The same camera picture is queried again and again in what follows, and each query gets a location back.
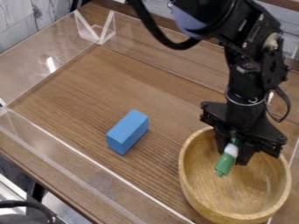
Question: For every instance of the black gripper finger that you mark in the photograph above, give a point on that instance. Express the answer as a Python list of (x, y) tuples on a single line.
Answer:
[(249, 148), (222, 137)]

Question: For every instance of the clear acrylic tray wall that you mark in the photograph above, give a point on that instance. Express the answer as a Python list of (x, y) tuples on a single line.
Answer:
[(70, 111)]

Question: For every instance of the black metal stand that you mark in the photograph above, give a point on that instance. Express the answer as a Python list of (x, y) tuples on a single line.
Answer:
[(20, 210)]

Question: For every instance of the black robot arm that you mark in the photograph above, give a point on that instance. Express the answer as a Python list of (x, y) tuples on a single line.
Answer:
[(251, 36)]

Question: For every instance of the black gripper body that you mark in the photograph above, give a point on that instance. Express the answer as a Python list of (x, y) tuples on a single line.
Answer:
[(247, 119)]

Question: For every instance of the green and white marker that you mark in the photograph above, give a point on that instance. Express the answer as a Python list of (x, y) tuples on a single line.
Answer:
[(229, 157)]

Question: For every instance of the brown wooden bowl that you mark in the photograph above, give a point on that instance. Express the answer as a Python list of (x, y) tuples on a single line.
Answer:
[(247, 196)]

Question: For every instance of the blue rectangular block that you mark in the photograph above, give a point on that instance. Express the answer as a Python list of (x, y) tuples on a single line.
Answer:
[(127, 131)]

